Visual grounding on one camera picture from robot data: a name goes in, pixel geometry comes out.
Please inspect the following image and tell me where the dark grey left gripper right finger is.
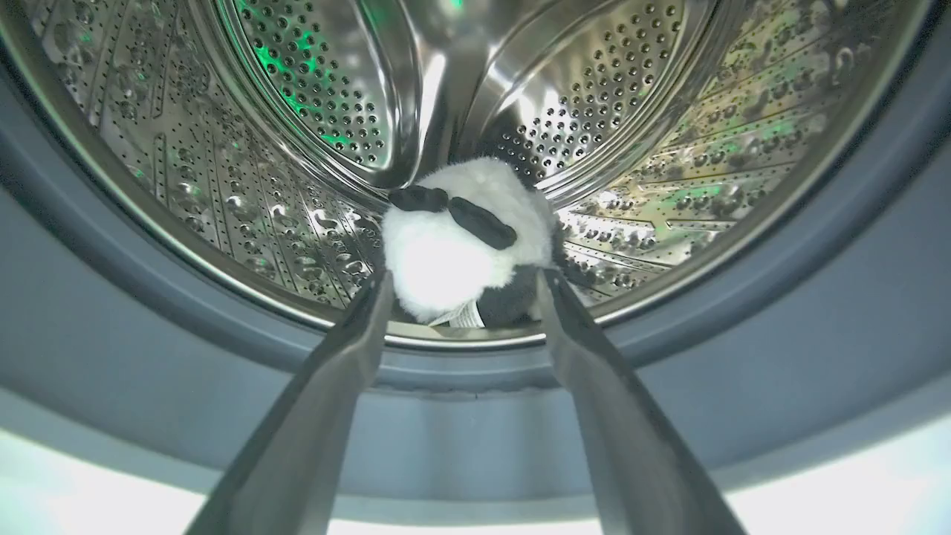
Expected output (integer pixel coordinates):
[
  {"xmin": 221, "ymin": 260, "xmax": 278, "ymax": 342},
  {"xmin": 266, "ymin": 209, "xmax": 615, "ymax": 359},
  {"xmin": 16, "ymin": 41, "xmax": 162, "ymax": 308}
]
[{"xmin": 536, "ymin": 268, "xmax": 747, "ymax": 535}]

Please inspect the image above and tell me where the stainless steel washing machine drum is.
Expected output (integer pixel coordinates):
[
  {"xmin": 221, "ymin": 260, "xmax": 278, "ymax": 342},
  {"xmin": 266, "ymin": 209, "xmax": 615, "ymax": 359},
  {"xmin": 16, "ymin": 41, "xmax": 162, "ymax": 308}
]
[{"xmin": 0, "ymin": 0, "xmax": 935, "ymax": 350}]

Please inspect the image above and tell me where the grey rubber door gasket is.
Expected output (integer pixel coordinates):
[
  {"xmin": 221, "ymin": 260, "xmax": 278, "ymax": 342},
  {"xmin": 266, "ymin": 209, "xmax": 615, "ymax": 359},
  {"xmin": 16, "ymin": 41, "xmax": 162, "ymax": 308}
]
[{"xmin": 0, "ymin": 0, "xmax": 951, "ymax": 502}]

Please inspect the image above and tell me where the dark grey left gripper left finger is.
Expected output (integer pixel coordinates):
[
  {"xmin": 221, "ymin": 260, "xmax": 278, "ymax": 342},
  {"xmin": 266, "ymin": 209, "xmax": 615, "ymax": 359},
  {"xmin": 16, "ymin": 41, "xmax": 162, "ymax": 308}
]
[{"xmin": 185, "ymin": 269, "xmax": 395, "ymax": 535}]

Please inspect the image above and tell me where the black and white panda plush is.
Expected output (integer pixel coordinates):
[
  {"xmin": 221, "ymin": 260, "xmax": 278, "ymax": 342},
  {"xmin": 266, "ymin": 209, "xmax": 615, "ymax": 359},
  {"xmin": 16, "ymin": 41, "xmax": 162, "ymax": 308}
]
[{"xmin": 380, "ymin": 156, "xmax": 569, "ymax": 329}]

